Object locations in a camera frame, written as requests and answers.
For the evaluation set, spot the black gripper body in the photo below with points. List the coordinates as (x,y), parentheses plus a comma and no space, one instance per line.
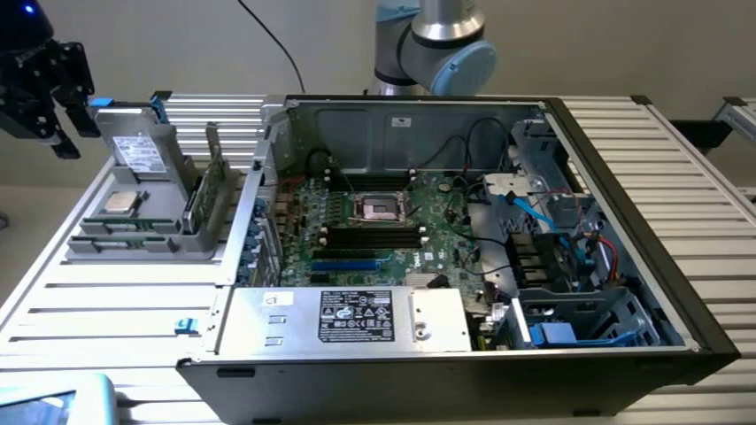
(26,75)

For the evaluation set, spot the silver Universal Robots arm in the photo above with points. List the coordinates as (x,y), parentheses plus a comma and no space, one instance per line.
(440,48)

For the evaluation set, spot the green RAM stick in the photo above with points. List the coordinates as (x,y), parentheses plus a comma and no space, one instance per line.
(117,244)

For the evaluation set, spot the black RAM slot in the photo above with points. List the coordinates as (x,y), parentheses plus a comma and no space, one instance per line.
(372,235)
(372,245)
(372,241)
(372,175)
(372,185)
(372,189)
(372,230)
(372,180)

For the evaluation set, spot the hard disk with blue carrier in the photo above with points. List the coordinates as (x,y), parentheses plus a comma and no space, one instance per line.
(137,152)

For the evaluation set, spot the silver CPU chip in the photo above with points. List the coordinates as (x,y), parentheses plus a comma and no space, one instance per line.
(124,203)

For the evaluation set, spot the grey parts rack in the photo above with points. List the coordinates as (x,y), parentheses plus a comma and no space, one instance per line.
(177,195)

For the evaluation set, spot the small blue clip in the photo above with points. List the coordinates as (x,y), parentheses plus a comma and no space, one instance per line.
(184,325)

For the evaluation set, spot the short black expansion slot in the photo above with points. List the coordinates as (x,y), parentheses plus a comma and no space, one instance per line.
(324,278)

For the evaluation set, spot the CPU socket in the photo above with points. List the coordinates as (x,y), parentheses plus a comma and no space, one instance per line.
(378,206)

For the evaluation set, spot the blue expansion slot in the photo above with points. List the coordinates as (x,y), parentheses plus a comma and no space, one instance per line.
(345,266)

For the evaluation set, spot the silver power supply unit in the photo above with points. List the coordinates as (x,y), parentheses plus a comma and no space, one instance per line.
(294,323)

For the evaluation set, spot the green motherboard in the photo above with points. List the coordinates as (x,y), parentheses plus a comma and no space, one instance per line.
(437,230)

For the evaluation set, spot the silver chipset heat sink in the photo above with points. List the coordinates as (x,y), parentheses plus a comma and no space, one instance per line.
(421,280)

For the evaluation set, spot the tall metal disk bay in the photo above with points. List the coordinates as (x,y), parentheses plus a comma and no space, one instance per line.
(552,186)

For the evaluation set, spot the open black PC case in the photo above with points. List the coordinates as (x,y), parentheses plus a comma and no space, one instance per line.
(413,385)

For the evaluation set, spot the black case fan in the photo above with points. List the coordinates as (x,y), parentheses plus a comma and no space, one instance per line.
(534,259)

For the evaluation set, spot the blue disk caddy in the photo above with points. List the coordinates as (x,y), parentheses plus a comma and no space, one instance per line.
(552,333)

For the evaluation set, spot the grey disk bay cage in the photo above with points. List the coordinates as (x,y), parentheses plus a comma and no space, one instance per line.
(613,310)

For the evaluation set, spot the black box beside table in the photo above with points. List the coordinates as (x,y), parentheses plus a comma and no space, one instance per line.
(700,135)

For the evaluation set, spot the neighbouring metal slat table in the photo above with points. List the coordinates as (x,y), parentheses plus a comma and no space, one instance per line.
(737,113)

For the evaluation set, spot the graphics card with metal bracket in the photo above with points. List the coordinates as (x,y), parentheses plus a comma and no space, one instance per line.
(206,195)

